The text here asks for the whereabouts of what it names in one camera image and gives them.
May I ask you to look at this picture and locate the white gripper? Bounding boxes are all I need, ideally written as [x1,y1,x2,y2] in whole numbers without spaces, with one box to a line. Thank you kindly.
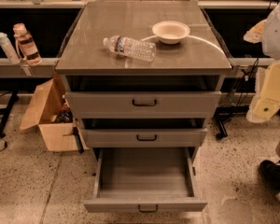
[244,2,280,123]

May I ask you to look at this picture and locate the clear plastic water bottle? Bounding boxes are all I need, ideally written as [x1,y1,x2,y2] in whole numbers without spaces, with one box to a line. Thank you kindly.
[103,35,156,62]

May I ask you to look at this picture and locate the grey drawer cabinet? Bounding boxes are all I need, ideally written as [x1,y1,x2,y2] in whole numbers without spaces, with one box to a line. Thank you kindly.
[54,0,233,163]

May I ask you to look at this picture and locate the grey top drawer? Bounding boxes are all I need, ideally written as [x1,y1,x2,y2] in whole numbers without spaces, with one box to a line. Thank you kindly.
[65,91,221,119]

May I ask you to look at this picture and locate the grey drawer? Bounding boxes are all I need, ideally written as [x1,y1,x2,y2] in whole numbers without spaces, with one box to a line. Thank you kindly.
[84,147,207,213]
[81,128,207,147]
[65,91,221,119]

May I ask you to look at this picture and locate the grey middle drawer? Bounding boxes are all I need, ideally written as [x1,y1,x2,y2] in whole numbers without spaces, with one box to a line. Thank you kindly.
[81,128,207,147]

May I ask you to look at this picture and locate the grey bottom drawer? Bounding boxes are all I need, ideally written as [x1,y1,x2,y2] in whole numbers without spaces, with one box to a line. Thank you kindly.
[84,147,207,213]

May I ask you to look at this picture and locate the pink striped bottle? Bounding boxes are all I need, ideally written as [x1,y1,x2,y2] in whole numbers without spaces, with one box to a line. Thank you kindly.
[13,23,42,66]

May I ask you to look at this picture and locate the white tube bottle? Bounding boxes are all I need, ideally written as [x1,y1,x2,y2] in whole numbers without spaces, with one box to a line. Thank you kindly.
[0,32,21,64]

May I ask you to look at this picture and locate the black table leg right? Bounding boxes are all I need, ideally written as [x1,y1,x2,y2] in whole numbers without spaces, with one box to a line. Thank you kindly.
[214,105,248,140]

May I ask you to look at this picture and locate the black table leg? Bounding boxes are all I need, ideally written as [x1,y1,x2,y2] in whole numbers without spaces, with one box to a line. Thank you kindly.
[0,91,19,138]
[214,105,248,140]

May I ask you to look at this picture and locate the white paper bowl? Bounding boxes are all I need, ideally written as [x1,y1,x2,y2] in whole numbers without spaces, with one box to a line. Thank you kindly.
[152,21,190,45]

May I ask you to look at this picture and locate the black shoe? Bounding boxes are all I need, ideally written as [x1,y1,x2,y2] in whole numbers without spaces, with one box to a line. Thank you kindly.
[259,160,280,191]

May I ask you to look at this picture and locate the cardboard box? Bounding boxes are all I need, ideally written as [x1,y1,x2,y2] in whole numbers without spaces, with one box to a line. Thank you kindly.
[20,77,88,152]

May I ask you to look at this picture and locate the black table leg left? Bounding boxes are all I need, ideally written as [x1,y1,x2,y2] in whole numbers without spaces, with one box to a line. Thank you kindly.
[0,91,19,138]

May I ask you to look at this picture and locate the black handled tool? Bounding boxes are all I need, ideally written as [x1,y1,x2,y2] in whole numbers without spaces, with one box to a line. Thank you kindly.
[73,127,84,153]

